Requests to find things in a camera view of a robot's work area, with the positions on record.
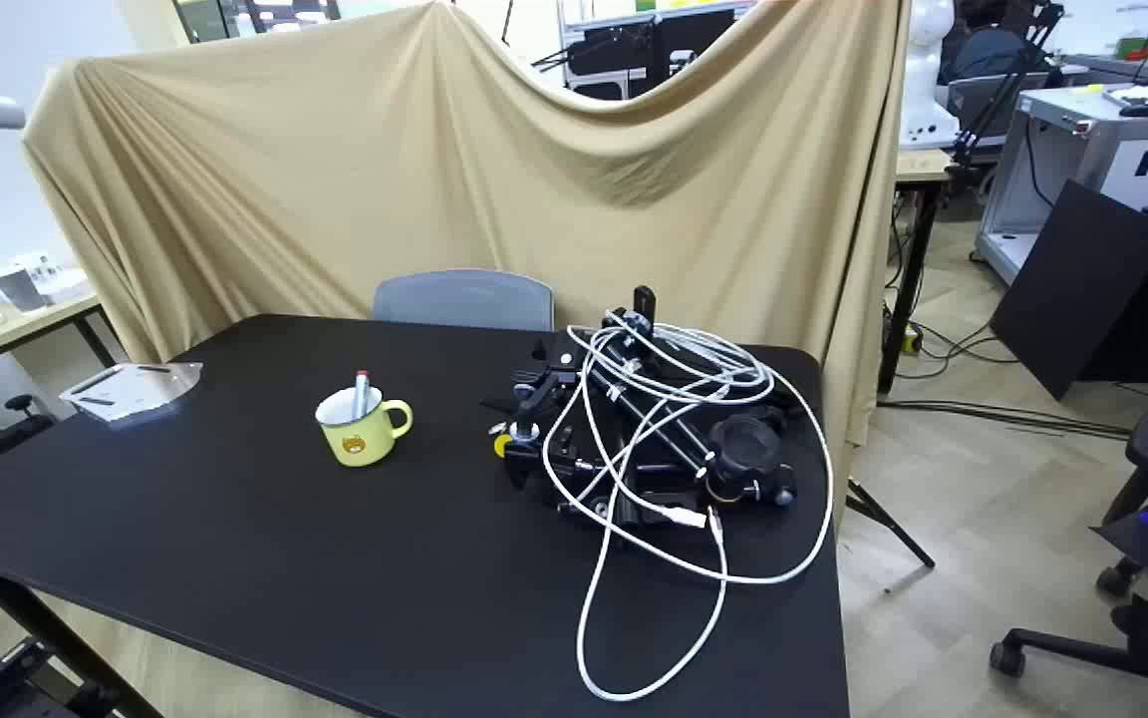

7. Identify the black camera mount equipment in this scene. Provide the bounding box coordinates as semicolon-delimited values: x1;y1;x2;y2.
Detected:
484;280;802;525

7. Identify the light wooden side desk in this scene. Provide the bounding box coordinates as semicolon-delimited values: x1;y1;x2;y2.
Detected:
0;291;120;392

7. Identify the beige cloth backdrop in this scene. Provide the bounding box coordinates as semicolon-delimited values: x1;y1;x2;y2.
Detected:
19;0;918;456

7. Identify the black cables and equipment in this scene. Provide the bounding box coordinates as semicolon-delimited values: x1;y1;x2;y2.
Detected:
536;312;840;706

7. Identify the black floor cable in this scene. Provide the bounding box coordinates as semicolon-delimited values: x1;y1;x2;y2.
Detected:
880;316;1134;440

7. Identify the wooden desk with black legs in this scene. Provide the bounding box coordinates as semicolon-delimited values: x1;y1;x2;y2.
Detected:
872;149;957;397

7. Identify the black flat panel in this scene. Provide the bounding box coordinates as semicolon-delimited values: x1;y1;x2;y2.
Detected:
988;179;1148;401

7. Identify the blue marker with red cap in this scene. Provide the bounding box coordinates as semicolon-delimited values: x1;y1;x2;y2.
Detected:
346;368;373;428

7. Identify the white box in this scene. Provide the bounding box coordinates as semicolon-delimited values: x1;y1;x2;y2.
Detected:
0;254;96;316

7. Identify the silver metal plate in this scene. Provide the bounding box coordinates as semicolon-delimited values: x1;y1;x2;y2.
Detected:
54;359;205;431

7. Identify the dark mesh office chair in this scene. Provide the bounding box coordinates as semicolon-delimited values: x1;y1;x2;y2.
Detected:
937;24;1052;173

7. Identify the white machine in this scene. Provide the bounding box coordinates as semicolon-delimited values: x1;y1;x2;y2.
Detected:
898;0;964;153

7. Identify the grey metal cabinet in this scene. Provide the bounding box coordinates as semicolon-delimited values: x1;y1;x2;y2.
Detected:
971;84;1148;291

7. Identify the black tripod leg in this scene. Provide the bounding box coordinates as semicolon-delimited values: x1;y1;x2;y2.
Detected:
840;475;940;576

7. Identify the yellow enamel mug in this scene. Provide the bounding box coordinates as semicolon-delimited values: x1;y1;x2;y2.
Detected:
312;377;419;471

